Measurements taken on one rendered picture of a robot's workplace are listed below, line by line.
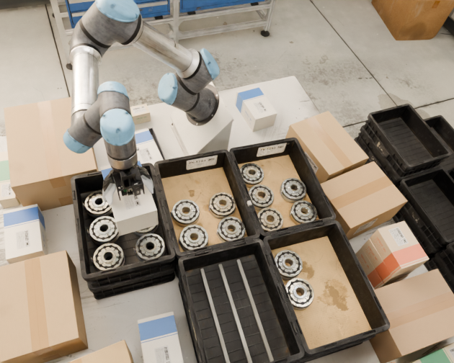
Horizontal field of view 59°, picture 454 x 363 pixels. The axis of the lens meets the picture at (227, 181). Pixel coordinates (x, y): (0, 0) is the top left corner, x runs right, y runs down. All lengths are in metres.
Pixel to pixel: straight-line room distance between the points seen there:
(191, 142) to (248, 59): 1.82
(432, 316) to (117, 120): 1.21
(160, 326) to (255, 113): 1.06
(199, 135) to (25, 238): 0.79
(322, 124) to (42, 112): 1.20
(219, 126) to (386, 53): 2.56
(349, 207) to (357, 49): 2.46
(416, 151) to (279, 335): 1.50
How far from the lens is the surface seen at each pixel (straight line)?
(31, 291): 1.46
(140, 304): 1.54
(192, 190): 1.58
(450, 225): 2.48
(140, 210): 1.19
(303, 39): 3.84
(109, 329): 1.53
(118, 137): 0.95
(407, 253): 1.57
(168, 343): 1.41
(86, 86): 1.22
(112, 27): 1.33
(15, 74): 3.43
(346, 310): 1.50
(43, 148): 1.69
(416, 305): 1.59
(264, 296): 1.43
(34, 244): 1.60
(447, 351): 1.71
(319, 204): 1.59
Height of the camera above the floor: 2.17
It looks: 56 degrees down
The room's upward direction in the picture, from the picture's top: 11 degrees clockwise
